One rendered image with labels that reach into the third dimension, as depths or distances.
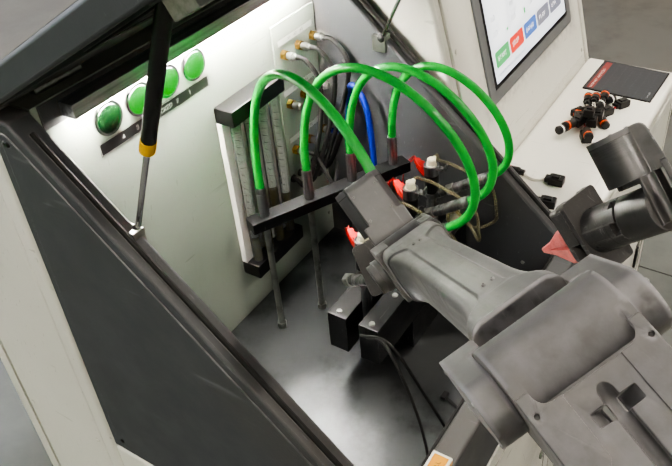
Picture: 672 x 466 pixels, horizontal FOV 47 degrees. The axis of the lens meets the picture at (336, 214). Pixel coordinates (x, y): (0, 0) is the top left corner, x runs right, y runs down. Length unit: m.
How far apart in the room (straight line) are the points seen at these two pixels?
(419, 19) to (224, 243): 0.53
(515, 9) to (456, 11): 0.24
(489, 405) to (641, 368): 0.07
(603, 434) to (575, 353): 0.04
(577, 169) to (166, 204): 0.85
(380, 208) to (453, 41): 0.69
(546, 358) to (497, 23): 1.26
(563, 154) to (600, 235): 0.75
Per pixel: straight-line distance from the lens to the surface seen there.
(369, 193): 0.82
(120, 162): 1.17
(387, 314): 1.31
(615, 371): 0.40
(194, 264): 1.37
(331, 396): 1.39
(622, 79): 2.02
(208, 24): 1.21
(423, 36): 1.43
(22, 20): 1.19
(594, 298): 0.41
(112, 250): 1.01
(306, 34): 1.47
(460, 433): 1.19
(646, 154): 0.93
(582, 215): 0.99
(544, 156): 1.70
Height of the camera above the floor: 1.90
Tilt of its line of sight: 37 degrees down
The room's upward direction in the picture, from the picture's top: 5 degrees counter-clockwise
